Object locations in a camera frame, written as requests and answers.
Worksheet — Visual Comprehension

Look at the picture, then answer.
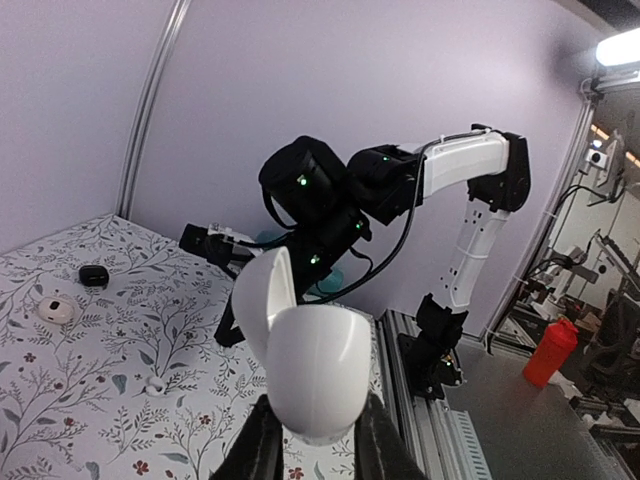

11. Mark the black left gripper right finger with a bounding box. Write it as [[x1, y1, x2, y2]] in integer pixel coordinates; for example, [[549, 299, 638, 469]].
[[354, 392, 425, 480]]

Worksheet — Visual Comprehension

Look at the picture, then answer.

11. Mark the right aluminium frame post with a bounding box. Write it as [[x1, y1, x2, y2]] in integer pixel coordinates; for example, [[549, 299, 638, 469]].
[[115, 0, 192, 219]]

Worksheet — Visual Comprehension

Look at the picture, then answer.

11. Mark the teal cup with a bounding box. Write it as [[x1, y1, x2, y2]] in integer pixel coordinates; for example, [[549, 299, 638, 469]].
[[255, 228, 346, 297]]

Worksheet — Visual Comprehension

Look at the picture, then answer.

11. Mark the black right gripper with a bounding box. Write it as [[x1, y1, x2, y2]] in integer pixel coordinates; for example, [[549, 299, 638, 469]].
[[213, 234, 351, 349]]

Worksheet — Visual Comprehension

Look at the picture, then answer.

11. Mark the black closed earbud case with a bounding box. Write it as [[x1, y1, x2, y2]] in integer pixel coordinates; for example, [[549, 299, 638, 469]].
[[78, 265, 110, 288]]

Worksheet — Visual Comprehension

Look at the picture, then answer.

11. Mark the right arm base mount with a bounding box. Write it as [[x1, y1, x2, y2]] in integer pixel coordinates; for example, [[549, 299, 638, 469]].
[[397, 333, 464, 401]]

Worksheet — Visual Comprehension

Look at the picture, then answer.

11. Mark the white earbud silicone tip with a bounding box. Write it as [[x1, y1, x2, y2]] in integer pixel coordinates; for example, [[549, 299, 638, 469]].
[[145, 376, 166, 397]]

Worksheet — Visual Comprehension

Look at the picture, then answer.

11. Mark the aluminium front rail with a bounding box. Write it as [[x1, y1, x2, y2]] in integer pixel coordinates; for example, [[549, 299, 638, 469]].
[[375, 310, 492, 479]]

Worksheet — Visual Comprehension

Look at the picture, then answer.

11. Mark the ceiling light tube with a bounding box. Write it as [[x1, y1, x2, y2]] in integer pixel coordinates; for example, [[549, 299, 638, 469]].
[[595, 28, 640, 67]]

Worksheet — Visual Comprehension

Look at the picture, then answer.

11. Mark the white oval earbud case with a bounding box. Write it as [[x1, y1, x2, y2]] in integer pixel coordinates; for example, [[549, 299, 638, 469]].
[[231, 247, 372, 445]]

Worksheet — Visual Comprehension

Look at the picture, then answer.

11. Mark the orange bottle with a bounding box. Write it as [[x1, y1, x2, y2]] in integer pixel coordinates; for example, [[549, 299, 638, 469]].
[[522, 316, 579, 388]]

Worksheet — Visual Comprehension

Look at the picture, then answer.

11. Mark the cream earbud charging case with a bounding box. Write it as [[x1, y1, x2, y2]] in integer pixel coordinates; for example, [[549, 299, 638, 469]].
[[37, 297, 75, 325]]

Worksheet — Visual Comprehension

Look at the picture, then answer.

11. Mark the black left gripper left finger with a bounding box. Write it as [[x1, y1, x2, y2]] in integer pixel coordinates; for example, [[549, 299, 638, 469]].
[[209, 397, 284, 480]]

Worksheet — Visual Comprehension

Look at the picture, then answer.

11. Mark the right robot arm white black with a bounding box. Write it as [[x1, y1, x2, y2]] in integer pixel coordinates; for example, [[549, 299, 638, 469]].
[[204, 124, 531, 354]]

